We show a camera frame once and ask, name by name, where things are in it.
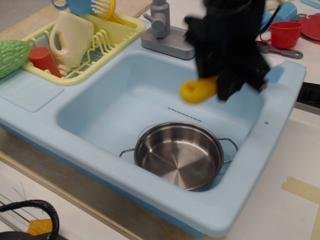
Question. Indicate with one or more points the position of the beige masking tape strip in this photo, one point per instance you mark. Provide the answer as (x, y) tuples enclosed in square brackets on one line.
[(302, 189)]

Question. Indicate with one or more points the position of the orange tape piece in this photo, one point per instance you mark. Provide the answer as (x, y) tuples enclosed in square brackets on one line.
[(39, 227)]

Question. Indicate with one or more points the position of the blue toy plate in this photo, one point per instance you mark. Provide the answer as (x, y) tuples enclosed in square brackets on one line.
[(266, 16)]

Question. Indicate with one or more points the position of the blue toy tumbler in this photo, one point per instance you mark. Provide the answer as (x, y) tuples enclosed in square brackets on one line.
[(287, 12)]

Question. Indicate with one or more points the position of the black object at right edge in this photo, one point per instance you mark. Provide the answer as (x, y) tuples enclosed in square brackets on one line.
[(309, 94)]

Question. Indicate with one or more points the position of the blue cup in rack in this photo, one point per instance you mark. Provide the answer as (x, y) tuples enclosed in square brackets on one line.
[(77, 7)]

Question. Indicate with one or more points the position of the yellow dish brush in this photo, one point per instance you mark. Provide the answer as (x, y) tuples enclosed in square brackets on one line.
[(105, 10)]

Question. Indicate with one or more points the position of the yellow dish rack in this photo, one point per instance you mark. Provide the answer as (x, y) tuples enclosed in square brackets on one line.
[(108, 40)]

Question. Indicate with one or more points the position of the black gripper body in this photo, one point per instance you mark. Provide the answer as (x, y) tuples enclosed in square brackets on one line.
[(230, 27)]

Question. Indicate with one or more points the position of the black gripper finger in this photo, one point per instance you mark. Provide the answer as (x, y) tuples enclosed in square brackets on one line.
[(238, 70), (207, 62)]

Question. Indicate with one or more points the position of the red toy plate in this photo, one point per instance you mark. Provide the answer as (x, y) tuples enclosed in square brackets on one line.
[(310, 26)]

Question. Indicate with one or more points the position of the green bitter gourd toy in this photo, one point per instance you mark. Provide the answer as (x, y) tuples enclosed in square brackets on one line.
[(13, 54)]

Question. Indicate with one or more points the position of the cream plastic jug bottle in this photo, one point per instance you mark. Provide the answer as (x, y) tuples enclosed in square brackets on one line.
[(69, 40)]

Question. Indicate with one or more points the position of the stainless steel pot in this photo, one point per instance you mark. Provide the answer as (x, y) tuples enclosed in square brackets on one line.
[(182, 153)]

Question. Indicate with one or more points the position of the grey toy faucet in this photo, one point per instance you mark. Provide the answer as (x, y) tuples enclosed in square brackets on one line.
[(162, 37)]

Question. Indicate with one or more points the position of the grey toy spoon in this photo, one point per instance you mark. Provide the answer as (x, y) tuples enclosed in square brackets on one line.
[(266, 48)]

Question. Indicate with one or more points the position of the red plastic cup in rack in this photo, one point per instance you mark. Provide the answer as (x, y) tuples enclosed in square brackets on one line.
[(42, 59)]

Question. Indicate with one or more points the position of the red toy cup with handle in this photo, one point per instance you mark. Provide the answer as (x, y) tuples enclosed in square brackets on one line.
[(283, 34)]

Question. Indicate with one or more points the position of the yellow handled white toy knife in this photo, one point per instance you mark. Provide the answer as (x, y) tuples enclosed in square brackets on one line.
[(201, 89)]

